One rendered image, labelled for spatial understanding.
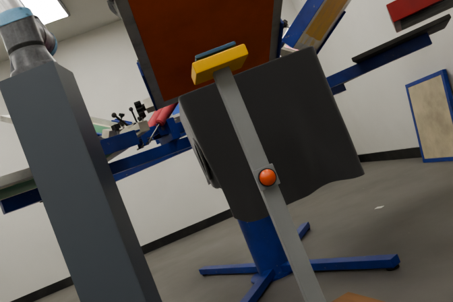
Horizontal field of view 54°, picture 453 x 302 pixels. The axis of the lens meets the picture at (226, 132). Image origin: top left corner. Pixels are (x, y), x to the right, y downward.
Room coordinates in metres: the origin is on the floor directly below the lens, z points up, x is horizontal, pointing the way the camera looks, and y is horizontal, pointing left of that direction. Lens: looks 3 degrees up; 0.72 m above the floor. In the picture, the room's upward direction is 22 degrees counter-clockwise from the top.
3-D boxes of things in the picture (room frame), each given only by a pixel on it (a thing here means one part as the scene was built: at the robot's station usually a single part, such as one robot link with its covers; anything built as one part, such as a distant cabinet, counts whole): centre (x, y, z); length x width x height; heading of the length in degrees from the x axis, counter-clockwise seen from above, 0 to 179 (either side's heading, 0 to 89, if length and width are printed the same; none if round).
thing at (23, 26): (1.43, 0.50, 1.37); 0.13 x 0.12 x 0.14; 3
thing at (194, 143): (1.56, 0.08, 0.77); 0.46 x 0.09 x 0.36; 7
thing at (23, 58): (1.42, 0.50, 1.25); 0.15 x 0.15 x 0.10
